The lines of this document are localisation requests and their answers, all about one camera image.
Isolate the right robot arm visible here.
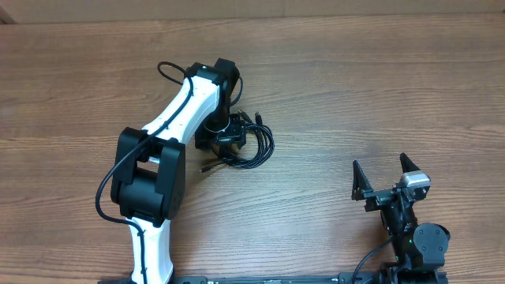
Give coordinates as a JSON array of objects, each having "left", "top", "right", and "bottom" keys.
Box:
[{"left": 350, "top": 153, "right": 451, "bottom": 283}]

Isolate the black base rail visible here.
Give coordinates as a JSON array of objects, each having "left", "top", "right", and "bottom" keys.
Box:
[{"left": 98, "top": 271, "right": 449, "bottom": 284}]

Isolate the black cable bundle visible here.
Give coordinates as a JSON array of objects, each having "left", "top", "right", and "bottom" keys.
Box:
[{"left": 199, "top": 110, "right": 275, "bottom": 174}]

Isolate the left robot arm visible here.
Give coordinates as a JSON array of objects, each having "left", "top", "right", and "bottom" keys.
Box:
[{"left": 111, "top": 58, "right": 246, "bottom": 283}]

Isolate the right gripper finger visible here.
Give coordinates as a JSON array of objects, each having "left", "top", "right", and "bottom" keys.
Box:
[
  {"left": 351, "top": 160, "right": 373, "bottom": 201},
  {"left": 399, "top": 152, "right": 420, "bottom": 173}
]

